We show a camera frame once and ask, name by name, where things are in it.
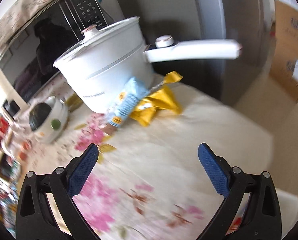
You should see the white bowl with green handle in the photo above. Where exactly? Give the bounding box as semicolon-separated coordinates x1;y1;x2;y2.
33;96;69;144

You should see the floral tablecloth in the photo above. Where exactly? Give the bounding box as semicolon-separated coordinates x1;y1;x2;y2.
15;83;273;239

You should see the upper cardboard box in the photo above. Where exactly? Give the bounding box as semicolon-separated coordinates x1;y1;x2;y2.
274;0;298;59

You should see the lower cardboard box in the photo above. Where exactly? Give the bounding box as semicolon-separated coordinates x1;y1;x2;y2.
270;52;298;102

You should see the dark green squash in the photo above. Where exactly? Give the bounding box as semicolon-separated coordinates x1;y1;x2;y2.
29;102;51;132

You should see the black microwave oven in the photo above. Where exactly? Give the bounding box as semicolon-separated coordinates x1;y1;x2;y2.
0;0;108;102

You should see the white electric cooking pot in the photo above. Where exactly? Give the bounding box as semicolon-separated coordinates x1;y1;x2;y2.
53;17;242;113

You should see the yellow snack wrapper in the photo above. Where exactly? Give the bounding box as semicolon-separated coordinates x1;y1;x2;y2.
129;71;182;127

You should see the cream kitchen appliance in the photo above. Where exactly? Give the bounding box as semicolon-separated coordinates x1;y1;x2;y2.
0;70;29;113

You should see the grey refrigerator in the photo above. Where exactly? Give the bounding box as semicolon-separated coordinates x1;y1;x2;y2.
195;0;272;106

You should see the light blue snack packet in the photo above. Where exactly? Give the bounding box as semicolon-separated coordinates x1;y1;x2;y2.
99;77;149;135

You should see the cardboard box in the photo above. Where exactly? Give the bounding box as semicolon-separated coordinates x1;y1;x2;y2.
274;0;298;59
270;52;298;102

